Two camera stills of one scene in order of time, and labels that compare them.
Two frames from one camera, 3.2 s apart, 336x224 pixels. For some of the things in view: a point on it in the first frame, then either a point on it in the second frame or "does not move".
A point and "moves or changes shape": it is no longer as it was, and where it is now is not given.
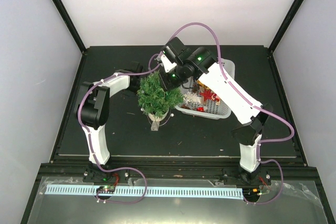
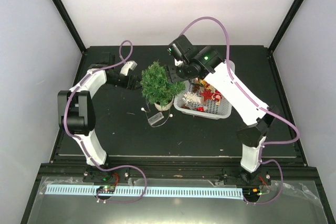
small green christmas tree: [154, 99] moves or changes shape
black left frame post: [63, 10] does not move
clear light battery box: [155, 126] -> [156, 118]
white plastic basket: [199, 100] does not move
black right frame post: [293, 11] does not move
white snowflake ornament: [191, 97] does not move
